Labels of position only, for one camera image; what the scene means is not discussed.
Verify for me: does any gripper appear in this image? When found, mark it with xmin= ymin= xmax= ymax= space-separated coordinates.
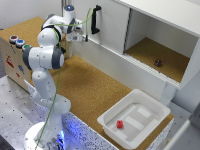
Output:
xmin=66 ymin=31 xmax=89 ymax=43

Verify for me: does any white sliding door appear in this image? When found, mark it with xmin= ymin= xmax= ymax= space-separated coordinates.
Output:
xmin=73 ymin=0 xmax=131 ymax=56

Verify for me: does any green button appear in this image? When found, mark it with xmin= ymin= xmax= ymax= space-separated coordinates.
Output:
xmin=21 ymin=43 xmax=32 ymax=52

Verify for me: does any blue button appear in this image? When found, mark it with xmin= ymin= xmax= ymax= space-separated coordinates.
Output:
xmin=15 ymin=38 xmax=26 ymax=48

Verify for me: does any red button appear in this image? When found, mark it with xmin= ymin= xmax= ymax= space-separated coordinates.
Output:
xmin=9 ymin=35 xmax=19 ymax=44

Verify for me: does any white cabinet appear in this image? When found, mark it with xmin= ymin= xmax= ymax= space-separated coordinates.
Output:
xmin=60 ymin=0 xmax=200 ymax=107

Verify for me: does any pink block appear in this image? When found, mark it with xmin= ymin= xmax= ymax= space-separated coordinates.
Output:
xmin=116 ymin=120 xmax=125 ymax=129

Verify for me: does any white plastic box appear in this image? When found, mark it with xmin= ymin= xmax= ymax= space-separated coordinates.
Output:
xmin=96 ymin=88 xmax=172 ymax=149

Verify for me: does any black door handle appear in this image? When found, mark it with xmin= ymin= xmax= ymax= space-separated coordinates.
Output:
xmin=90 ymin=4 xmax=102 ymax=35

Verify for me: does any green cable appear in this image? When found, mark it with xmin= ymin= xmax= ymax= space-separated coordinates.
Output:
xmin=34 ymin=7 xmax=96 ymax=150

